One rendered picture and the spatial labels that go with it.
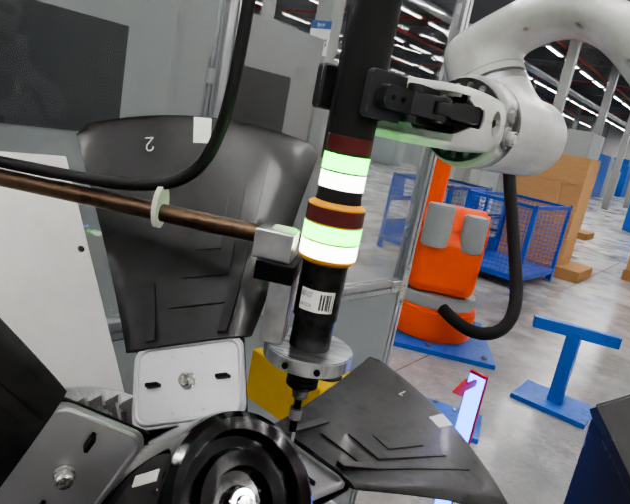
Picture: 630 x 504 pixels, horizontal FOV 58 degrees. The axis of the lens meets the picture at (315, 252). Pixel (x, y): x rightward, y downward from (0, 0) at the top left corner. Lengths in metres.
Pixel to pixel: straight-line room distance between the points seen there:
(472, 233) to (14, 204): 3.68
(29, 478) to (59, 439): 0.03
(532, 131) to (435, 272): 3.68
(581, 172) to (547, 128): 7.65
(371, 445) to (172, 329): 0.22
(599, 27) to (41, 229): 0.60
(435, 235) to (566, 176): 4.39
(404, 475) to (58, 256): 0.44
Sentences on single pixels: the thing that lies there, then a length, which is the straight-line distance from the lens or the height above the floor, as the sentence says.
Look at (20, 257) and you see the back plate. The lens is 0.70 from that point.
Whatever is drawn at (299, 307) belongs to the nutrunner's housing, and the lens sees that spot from 0.44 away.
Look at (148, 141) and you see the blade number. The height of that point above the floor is 1.42.
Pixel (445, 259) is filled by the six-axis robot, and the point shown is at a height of 0.65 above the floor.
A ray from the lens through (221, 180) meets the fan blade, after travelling 0.54.
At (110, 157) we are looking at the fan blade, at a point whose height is 1.40.
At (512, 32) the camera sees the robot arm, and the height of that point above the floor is 1.58.
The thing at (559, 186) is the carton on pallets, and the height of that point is 1.17.
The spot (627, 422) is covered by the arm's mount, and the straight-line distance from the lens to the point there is 0.93.
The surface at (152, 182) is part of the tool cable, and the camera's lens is 0.46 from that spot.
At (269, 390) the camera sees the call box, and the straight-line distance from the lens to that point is 0.98.
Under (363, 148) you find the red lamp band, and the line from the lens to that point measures 0.41.
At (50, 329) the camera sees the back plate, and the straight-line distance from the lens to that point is 0.68.
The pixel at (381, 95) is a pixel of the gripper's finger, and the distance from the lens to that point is 0.40.
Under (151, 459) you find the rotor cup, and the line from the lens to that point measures 0.40.
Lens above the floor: 1.47
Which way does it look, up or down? 13 degrees down
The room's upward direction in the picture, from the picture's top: 11 degrees clockwise
